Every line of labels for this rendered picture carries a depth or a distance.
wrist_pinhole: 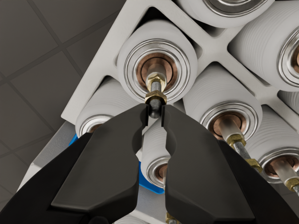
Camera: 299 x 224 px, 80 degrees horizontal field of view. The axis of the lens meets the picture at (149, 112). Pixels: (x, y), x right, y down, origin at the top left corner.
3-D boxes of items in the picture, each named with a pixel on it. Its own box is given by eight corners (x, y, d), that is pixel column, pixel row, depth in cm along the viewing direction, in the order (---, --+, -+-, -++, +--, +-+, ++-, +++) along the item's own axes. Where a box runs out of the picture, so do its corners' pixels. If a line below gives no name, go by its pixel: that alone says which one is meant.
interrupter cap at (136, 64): (195, 91, 22) (196, 94, 21) (137, 107, 23) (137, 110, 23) (180, 27, 18) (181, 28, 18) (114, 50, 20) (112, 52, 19)
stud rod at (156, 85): (159, 71, 19) (158, 106, 13) (162, 79, 20) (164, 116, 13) (150, 75, 19) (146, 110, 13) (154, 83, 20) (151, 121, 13)
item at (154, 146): (149, 94, 42) (143, 146, 26) (189, 99, 42) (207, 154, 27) (144, 127, 47) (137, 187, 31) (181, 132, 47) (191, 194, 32)
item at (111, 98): (98, 73, 40) (59, 116, 24) (139, 61, 38) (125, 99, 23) (115, 109, 45) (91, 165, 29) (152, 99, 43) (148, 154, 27)
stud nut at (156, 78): (162, 71, 17) (162, 74, 17) (168, 86, 18) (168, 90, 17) (143, 79, 18) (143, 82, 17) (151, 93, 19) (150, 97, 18)
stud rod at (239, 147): (236, 132, 23) (267, 182, 16) (229, 136, 23) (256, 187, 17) (232, 127, 22) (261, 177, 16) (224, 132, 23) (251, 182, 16)
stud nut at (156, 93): (162, 86, 14) (163, 91, 13) (170, 104, 15) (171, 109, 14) (140, 96, 15) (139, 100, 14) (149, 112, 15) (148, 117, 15)
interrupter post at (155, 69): (169, 78, 21) (171, 90, 18) (150, 84, 22) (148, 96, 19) (163, 59, 20) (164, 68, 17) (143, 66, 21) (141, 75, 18)
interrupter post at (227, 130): (239, 124, 24) (249, 140, 21) (224, 134, 25) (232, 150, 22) (228, 113, 23) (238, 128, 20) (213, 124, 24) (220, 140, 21)
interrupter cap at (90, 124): (70, 119, 25) (68, 122, 24) (121, 107, 24) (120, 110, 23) (94, 158, 29) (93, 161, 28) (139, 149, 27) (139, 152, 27)
